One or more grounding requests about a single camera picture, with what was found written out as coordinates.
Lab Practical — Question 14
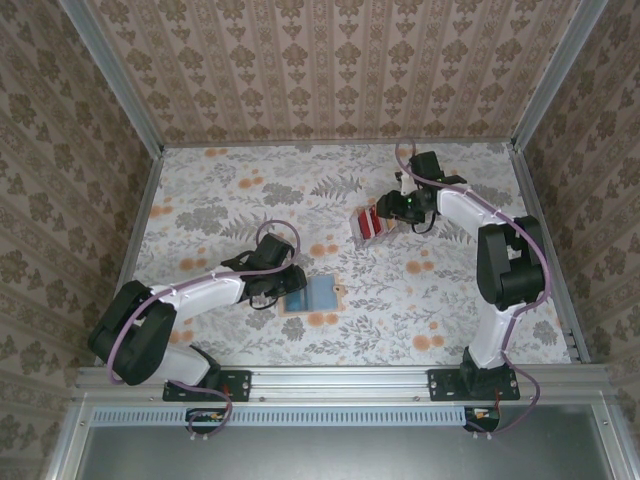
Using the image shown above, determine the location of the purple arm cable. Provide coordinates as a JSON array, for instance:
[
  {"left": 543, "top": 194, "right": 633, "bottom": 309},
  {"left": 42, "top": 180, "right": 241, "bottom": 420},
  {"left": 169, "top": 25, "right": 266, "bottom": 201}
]
[
  {"left": 394, "top": 138, "right": 547, "bottom": 442},
  {"left": 107, "top": 219, "right": 301, "bottom": 444}
]

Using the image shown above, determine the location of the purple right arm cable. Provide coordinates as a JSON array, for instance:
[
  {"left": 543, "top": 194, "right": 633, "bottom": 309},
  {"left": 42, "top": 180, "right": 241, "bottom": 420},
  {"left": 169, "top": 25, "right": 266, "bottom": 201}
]
[{"left": 394, "top": 138, "right": 547, "bottom": 442}]

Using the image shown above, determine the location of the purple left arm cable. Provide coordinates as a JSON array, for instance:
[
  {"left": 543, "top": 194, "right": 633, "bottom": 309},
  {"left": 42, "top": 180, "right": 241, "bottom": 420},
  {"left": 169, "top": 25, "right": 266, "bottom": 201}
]
[{"left": 107, "top": 219, "right": 301, "bottom": 444}]

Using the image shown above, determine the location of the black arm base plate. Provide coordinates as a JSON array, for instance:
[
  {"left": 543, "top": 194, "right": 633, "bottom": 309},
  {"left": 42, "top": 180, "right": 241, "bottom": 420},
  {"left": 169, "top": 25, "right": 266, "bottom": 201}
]
[
  {"left": 162, "top": 368, "right": 252, "bottom": 403},
  {"left": 428, "top": 368, "right": 522, "bottom": 403}
]

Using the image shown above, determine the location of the clear acrylic card box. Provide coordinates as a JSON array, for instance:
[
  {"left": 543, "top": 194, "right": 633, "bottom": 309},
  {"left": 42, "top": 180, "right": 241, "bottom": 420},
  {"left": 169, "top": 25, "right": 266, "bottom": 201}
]
[{"left": 348, "top": 202, "right": 402, "bottom": 250}]

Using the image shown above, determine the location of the aluminium side rail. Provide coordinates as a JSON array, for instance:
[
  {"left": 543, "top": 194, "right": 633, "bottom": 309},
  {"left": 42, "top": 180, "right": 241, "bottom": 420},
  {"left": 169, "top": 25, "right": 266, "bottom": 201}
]
[
  {"left": 93, "top": 149, "right": 167, "bottom": 366},
  {"left": 509, "top": 144, "right": 592, "bottom": 365}
]

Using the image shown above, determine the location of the black cable connector box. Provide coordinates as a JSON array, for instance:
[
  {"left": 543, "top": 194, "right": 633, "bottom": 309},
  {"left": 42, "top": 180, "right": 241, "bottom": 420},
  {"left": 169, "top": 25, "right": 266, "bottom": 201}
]
[
  {"left": 185, "top": 407, "right": 232, "bottom": 435},
  {"left": 463, "top": 405, "right": 501, "bottom": 432}
]

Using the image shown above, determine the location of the thin aluminium rail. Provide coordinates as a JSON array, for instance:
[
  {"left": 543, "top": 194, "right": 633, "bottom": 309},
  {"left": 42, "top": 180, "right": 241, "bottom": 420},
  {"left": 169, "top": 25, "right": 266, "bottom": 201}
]
[{"left": 162, "top": 138, "right": 516, "bottom": 148}]

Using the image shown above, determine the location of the aluminium frame post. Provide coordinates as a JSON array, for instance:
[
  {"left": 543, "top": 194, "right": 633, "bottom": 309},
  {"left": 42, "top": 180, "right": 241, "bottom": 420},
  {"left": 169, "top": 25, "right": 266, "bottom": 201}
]
[
  {"left": 510, "top": 0, "right": 611, "bottom": 152},
  {"left": 59, "top": 0, "right": 167, "bottom": 157}
]

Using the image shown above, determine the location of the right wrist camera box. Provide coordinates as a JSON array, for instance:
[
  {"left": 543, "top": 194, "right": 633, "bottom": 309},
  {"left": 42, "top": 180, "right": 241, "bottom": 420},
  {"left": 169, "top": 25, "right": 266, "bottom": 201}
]
[{"left": 394, "top": 168, "right": 417, "bottom": 195}]

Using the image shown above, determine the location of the grey metal panel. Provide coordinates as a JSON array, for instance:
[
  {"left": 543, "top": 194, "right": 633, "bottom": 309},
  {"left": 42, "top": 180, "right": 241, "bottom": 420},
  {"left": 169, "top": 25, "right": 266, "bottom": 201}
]
[{"left": 79, "top": 424, "right": 604, "bottom": 480}]

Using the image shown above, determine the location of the white slotted cable duct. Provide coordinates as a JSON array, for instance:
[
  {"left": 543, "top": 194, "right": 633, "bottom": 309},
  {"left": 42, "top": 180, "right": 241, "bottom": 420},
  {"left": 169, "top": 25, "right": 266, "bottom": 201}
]
[{"left": 92, "top": 405, "right": 474, "bottom": 428}]

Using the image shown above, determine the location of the wide aluminium base rail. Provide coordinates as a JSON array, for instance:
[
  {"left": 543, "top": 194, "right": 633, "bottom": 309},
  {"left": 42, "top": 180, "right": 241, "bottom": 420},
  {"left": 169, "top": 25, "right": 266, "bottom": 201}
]
[{"left": 74, "top": 364, "right": 615, "bottom": 406}]

